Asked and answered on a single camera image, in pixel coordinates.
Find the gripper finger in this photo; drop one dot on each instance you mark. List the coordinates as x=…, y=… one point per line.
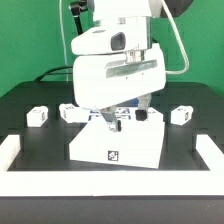
x=143, y=104
x=109, y=115

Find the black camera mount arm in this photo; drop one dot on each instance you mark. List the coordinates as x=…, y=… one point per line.
x=76, y=8

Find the white square table top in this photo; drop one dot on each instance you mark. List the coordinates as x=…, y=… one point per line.
x=139, y=143

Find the AprilTag marker sheet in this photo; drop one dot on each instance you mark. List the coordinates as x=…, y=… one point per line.
x=121, y=113

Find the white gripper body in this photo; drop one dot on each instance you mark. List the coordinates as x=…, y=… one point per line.
x=102, y=81

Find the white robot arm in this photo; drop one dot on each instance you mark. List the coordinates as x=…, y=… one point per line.
x=120, y=26

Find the white U-shaped obstacle fence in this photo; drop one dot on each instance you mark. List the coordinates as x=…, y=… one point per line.
x=121, y=183

